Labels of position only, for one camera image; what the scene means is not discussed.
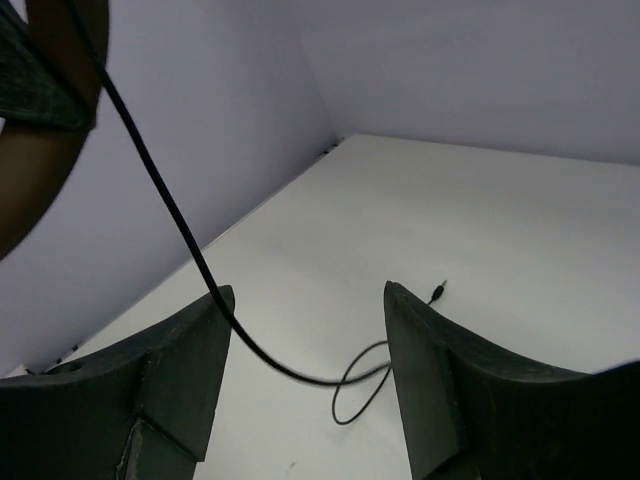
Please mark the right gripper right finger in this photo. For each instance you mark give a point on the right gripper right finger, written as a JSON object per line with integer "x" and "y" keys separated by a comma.
{"x": 471, "y": 409}

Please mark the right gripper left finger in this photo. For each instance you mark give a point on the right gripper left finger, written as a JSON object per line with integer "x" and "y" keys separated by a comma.
{"x": 141, "y": 408}

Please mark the brown silver headphones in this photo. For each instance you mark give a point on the brown silver headphones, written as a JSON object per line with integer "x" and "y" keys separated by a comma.
{"x": 50, "y": 89}

